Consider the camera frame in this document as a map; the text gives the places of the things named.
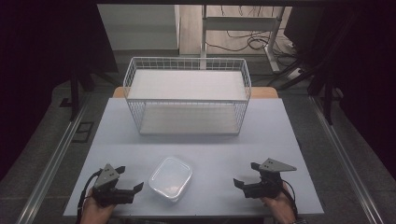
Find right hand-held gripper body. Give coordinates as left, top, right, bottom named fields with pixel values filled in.
left=244, top=158, right=298, bottom=200

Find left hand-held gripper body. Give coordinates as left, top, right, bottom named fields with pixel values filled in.
left=92, top=163, right=135, bottom=208

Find person's right hand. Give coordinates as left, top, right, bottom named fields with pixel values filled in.
left=261, top=181, right=297, bottom=224

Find person's left hand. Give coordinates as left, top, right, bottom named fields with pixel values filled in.
left=79, top=188, right=117, bottom=224

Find clear plastic lidded container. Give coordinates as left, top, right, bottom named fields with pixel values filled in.
left=148, top=156, right=193, bottom=203

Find wooden table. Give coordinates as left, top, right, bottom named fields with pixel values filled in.
left=111, top=86, right=280, bottom=100

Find black stand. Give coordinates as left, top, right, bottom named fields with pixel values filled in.
left=276, top=59, right=335, bottom=126
left=68, top=66, right=96, bottom=122

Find white power strip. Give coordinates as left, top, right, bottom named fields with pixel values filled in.
left=285, top=67, right=304, bottom=81

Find white cabinet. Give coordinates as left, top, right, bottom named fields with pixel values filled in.
left=96, top=4, right=181, bottom=52

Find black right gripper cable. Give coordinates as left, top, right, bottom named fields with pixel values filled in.
left=280, top=178, right=299, bottom=218

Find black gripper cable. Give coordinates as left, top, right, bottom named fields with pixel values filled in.
left=76, top=168, right=104, bottom=224
left=280, top=178, right=299, bottom=218

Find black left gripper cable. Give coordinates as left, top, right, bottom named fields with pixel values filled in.
left=76, top=168, right=104, bottom=224

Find metal floor rail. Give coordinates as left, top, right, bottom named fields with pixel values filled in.
left=308, top=95, right=386, bottom=224
left=14, top=92, right=92, bottom=224

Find white wire basket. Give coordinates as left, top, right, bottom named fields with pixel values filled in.
left=122, top=56, right=253, bottom=136

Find black floor cables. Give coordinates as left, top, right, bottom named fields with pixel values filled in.
left=205, top=5, right=300, bottom=59

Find white desk frame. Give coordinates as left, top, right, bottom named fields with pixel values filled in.
left=200, top=4, right=287, bottom=75

